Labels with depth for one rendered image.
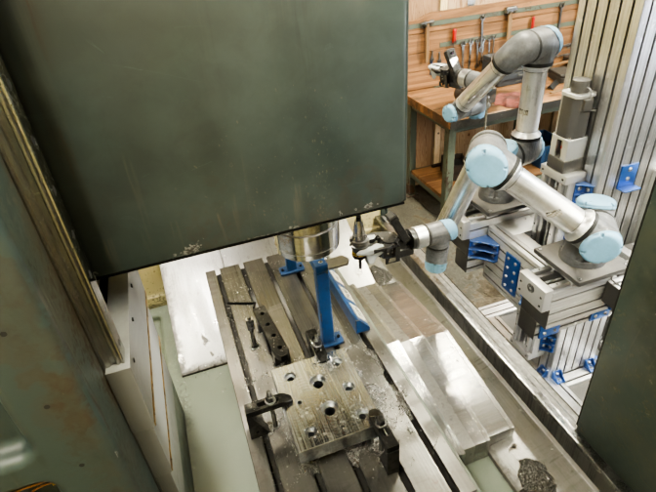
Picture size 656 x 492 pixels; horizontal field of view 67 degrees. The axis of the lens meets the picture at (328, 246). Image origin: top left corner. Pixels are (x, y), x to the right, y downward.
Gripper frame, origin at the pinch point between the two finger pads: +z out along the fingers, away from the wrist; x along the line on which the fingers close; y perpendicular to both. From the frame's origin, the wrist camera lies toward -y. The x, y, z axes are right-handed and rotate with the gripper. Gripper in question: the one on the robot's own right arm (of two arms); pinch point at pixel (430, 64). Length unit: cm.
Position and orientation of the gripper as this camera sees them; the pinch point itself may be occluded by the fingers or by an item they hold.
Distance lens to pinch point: 253.6
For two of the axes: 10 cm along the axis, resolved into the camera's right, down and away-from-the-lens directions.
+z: -5.5, -4.3, 7.2
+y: 1.9, 7.7, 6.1
